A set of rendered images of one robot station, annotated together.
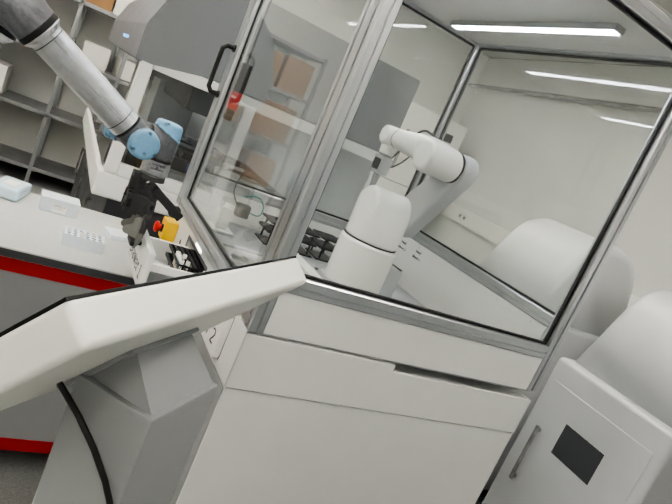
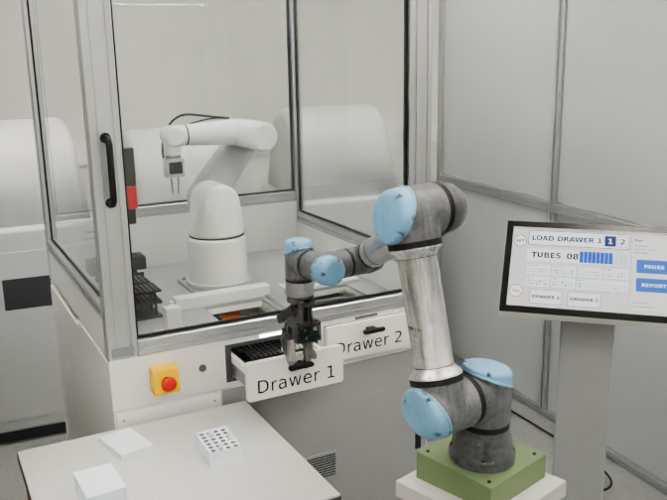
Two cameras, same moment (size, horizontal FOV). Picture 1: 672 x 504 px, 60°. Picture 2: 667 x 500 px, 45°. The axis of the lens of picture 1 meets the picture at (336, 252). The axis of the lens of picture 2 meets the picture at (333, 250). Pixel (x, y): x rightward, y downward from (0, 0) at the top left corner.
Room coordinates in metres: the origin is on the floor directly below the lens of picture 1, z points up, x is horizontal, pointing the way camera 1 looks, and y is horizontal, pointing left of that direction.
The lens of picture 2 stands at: (1.42, 2.60, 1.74)
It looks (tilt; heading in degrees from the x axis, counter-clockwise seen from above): 14 degrees down; 272
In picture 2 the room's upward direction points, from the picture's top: 1 degrees counter-clockwise
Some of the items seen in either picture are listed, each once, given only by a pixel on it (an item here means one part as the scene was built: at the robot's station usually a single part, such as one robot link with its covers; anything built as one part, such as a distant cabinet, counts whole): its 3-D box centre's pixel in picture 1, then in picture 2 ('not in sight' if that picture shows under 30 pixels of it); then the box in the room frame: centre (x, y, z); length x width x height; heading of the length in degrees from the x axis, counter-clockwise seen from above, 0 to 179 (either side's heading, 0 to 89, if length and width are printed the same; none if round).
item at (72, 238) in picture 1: (83, 239); (218, 445); (1.78, 0.76, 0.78); 0.12 x 0.08 x 0.04; 118
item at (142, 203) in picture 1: (142, 193); (302, 318); (1.58, 0.56, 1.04); 0.09 x 0.08 x 0.12; 120
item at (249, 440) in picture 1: (276, 426); (236, 434); (1.88, -0.05, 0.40); 1.03 x 0.95 x 0.80; 30
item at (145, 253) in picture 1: (140, 253); (295, 372); (1.61, 0.52, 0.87); 0.29 x 0.02 x 0.11; 30
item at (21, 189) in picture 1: (10, 188); not in sight; (1.97, 1.14, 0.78); 0.15 x 0.10 x 0.04; 16
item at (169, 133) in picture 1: (163, 141); (299, 260); (1.59, 0.56, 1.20); 0.09 x 0.08 x 0.11; 128
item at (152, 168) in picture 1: (155, 168); (300, 288); (1.58, 0.55, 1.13); 0.08 x 0.08 x 0.05
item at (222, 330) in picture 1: (209, 311); (367, 336); (1.41, 0.23, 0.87); 0.29 x 0.02 x 0.11; 30
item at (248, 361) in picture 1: (328, 306); (228, 309); (1.89, -0.05, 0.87); 1.02 x 0.95 x 0.14; 30
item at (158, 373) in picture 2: (167, 229); (165, 379); (1.96, 0.57, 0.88); 0.07 x 0.05 x 0.07; 30
